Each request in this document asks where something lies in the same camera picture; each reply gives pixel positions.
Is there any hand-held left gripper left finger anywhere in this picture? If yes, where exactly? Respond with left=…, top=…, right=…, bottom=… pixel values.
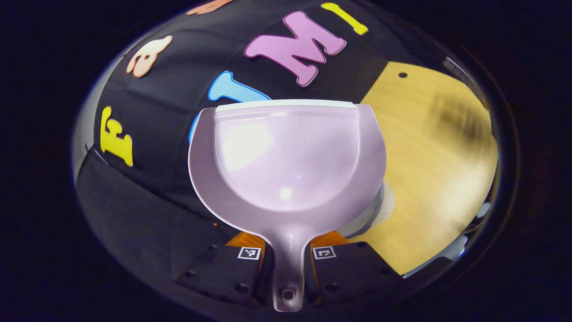
left=174, top=232, right=273, bottom=309

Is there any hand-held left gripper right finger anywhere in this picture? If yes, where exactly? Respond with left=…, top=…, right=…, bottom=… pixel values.
left=304, top=230, right=403, bottom=307

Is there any white ribbed garbage bin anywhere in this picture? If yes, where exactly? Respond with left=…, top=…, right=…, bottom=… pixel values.
left=337, top=181, right=396, bottom=237

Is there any pink plastic dustpan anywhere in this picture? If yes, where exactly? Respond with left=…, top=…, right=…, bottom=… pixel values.
left=188, top=99, right=387, bottom=313

